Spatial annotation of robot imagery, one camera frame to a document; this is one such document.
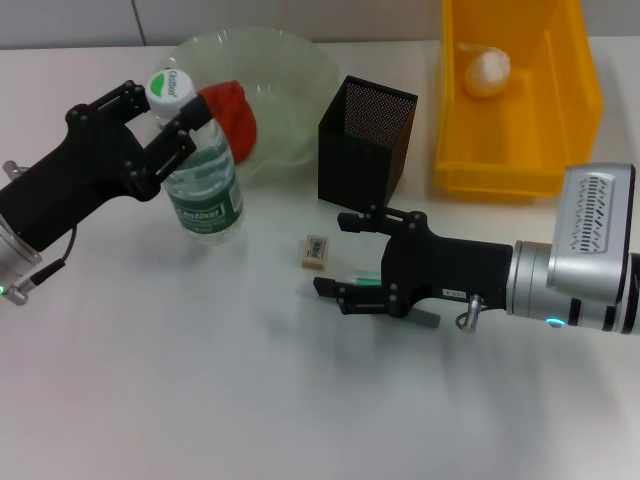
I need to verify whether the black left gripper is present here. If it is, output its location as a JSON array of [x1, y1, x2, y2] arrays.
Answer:
[[0, 79, 214, 252]]

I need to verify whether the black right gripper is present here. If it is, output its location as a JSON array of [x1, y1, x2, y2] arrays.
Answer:
[[312, 204, 515, 318]]

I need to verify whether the red ball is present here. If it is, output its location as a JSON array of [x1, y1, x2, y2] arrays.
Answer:
[[197, 79, 258, 165]]

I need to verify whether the clear plastic water bottle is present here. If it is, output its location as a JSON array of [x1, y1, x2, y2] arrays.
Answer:
[[146, 68, 246, 246]]

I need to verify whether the white paper ball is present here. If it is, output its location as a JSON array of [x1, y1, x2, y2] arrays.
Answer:
[[463, 42, 512, 100]]

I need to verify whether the beige eraser with barcode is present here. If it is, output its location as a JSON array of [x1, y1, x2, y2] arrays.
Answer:
[[300, 234, 334, 272]]

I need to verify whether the green pen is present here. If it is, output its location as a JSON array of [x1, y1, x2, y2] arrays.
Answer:
[[344, 272, 384, 290]]

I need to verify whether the black mesh pen holder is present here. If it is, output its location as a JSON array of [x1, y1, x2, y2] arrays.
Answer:
[[317, 74, 419, 214]]

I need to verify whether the grey glitter marker pen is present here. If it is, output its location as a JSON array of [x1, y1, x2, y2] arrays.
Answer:
[[412, 307, 442, 330]]

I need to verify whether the green frosted glass fruit bowl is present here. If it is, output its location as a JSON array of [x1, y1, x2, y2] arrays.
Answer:
[[157, 27, 339, 194]]

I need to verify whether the yellow plastic storage bin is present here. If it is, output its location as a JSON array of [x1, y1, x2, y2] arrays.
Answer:
[[432, 0, 605, 204]]

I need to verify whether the right gripper cable with plug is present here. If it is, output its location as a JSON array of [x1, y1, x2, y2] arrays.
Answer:
[[454, 293, 485, 332]]

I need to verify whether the gripper cable with plug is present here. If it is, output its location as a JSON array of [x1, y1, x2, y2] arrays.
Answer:
[[2, 160, 79, 306], [454, 293, 485, 332]]

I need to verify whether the left gripper cable with plug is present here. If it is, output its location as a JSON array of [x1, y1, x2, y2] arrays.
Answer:
[[2, 160, 79, 306]]

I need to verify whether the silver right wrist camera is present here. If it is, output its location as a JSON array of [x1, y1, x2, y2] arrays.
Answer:
[[547, 162, 640, 306]]

